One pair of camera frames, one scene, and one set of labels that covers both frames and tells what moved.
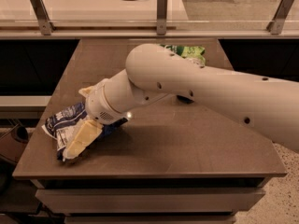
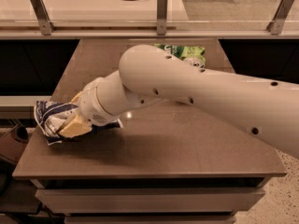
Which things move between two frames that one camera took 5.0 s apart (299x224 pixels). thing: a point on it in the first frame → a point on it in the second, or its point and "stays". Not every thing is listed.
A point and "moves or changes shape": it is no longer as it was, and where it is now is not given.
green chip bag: x=192 y=52 stays
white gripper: x=96 y=105 → x=89 y=105
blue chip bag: x=64 y=123 moves or changes shape
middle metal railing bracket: x=162 y=14 stays
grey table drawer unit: x=149 y=201 stays
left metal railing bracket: x=46 y=25 stays
